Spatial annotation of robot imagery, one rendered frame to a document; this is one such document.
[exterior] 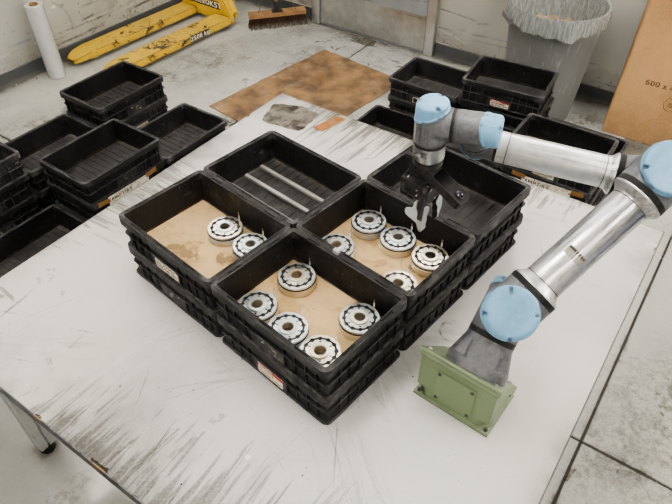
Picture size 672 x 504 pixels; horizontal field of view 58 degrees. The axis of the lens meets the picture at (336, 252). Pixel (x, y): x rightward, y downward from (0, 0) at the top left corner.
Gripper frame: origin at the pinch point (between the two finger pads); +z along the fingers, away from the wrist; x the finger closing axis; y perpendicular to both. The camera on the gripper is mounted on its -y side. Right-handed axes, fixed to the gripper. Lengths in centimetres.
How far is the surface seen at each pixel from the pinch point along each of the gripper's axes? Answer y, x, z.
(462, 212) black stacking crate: 5.7, -27.4, 19.3
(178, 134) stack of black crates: 168, -32, 65
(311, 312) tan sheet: 12.2, 32.7, 15.2
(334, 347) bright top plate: -1.3, 38.6, 11.8
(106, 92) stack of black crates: 211, -23, 54
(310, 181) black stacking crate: 51, -8, 18
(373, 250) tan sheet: 15.1, 4.1, 17.1
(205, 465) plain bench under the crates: 6, 76, 25
